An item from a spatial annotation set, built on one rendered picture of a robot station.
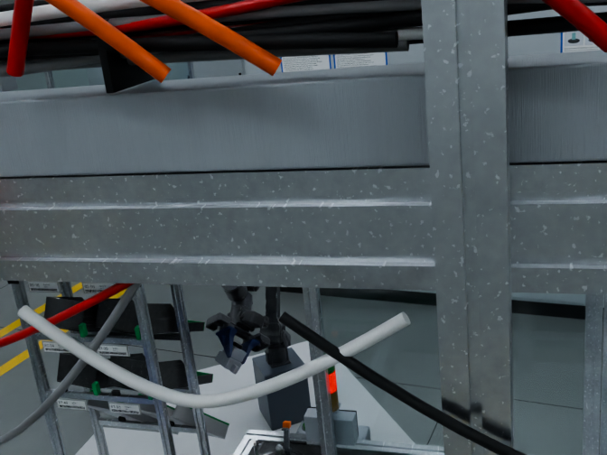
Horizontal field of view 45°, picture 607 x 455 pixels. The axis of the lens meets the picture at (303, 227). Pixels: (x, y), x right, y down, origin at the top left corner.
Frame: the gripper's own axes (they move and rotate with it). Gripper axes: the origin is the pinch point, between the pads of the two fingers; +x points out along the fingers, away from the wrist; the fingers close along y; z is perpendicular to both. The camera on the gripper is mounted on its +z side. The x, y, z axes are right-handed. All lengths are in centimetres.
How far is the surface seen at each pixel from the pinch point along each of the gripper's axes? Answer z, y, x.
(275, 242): 104, -82, 63
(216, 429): -21.6, 12.9, 12.3
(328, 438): 24.5, 9.8, 28.2
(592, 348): 86, 20, 23
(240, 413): -44, 40, -8
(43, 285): -10, -52, 2
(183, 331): -0.9, -17.1, 1.9
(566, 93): 126, -79, 62
